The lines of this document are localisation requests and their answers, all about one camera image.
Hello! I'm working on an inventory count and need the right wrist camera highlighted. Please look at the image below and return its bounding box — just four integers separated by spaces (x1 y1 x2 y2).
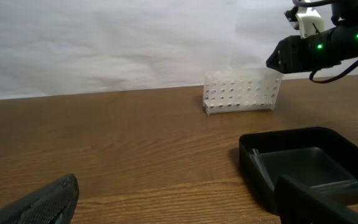
284 5 326 39

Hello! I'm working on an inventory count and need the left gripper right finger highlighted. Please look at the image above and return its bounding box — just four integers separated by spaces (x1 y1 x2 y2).
273 174 358 224

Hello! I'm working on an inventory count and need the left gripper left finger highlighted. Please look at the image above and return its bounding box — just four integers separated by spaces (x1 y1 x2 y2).
0 174 80 224

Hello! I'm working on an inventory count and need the black cable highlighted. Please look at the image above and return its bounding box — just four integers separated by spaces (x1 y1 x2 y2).
292 0 358 84

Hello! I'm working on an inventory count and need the white test tube rack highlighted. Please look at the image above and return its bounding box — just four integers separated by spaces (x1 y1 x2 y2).
202 67 284 116

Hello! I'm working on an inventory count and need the black tray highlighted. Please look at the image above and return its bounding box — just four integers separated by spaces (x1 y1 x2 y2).
238 126 358 215

